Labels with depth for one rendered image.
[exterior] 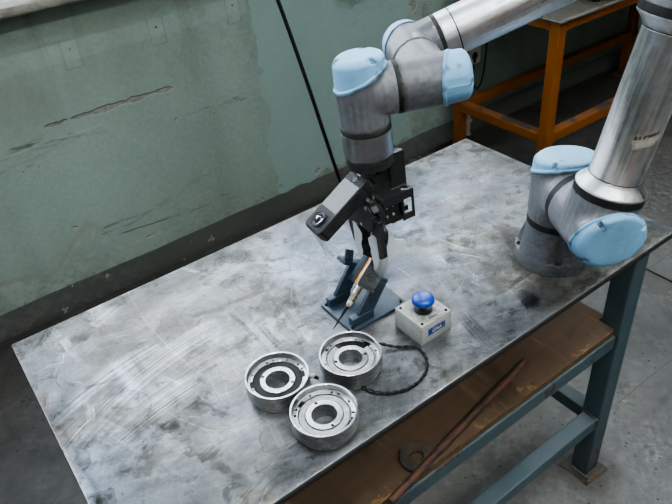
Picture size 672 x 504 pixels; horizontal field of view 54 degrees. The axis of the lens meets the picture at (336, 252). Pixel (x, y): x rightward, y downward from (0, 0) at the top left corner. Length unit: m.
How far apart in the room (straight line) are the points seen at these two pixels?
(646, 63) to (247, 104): 1.91
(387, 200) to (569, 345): 0.70
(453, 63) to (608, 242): 0.40
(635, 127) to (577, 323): 0.65
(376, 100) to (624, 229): 0.46
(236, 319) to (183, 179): 1.50
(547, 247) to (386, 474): 0.53
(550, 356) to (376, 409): 0.57
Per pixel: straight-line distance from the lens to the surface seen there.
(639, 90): 1.08
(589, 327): 1.62
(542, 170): 1.25
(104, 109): 2.49
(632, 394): 2.27
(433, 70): 0.94
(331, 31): 2.88
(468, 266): 1.34
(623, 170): 1.12
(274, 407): 1.06
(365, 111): 0.93
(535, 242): 1.32
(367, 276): 1.08
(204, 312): 1.30
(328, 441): 1.00
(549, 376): 1.49
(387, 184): 1.02
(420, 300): 1.14
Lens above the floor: 1.62
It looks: 36 degrees down
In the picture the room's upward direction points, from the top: 6 degrees counter-clockwise
